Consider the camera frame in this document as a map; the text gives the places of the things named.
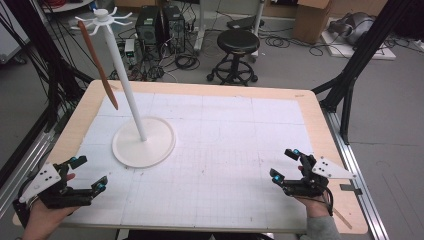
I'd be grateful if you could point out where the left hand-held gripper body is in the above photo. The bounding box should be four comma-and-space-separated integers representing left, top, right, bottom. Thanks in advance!
18, 161, 101, 210

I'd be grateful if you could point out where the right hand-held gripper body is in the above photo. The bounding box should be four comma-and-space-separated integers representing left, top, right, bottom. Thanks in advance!
283, 154, 358, 199

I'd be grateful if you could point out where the white rack stand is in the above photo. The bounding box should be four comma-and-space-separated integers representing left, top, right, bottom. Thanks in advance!
70, 7, 177, 169

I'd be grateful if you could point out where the long brown wooden utensil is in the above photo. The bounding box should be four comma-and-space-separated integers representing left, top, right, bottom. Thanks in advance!
77, 20, 120, 111

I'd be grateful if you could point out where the person's right hand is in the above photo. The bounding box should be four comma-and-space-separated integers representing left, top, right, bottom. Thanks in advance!
294, 193, 332, 220

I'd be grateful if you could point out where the person's left hand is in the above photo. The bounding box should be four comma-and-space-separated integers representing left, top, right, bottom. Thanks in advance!
28, 199, 81, 231

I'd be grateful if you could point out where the black tape piece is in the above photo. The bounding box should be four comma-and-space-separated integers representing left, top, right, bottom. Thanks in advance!
339, 183, 363, 196

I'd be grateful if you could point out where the thin wooden strip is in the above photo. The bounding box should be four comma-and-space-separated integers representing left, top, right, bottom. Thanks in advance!
332, 207, 353, 231

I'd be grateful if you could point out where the white grid mat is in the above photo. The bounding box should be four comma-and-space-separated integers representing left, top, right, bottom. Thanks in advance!
64, 91, 315, 233

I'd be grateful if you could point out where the white power supply unit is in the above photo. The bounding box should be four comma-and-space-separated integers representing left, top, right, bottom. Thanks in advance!
123, 38, 137, 66

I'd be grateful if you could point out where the black round stool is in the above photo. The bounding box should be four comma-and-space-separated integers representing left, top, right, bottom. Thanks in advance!
206, 29, 261, 87

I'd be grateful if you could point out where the open cardboard box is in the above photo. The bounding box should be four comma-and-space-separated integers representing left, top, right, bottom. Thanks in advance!
292, 0, 333, 45

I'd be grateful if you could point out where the white floor board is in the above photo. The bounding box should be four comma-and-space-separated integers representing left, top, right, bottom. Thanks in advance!
321, 29, 398, 61

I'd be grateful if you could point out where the grey robot dog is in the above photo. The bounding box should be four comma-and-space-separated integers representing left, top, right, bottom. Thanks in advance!
327, 12, 377, 46

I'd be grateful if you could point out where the black computer tower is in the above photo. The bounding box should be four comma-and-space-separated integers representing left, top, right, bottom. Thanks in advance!
134, 8, 165, 56
162, 5, 186, 55

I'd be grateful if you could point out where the aluminium rail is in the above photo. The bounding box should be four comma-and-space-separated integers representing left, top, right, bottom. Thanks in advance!
0, 129, 56, 218
324, 109, 390, 240

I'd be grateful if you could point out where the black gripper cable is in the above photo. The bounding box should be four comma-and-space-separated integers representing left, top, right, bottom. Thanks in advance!
320, 185, 335, 217

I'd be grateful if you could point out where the black cable bundle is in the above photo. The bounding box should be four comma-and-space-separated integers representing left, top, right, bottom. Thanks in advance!
0, 0, 95, 132

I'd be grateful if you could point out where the black metal frame strut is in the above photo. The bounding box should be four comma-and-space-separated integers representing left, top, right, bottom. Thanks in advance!
311, 0, 415, 145

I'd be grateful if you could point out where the coiled black floor cable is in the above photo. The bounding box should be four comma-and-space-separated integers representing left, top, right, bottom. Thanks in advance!
174, 53, 201, 71

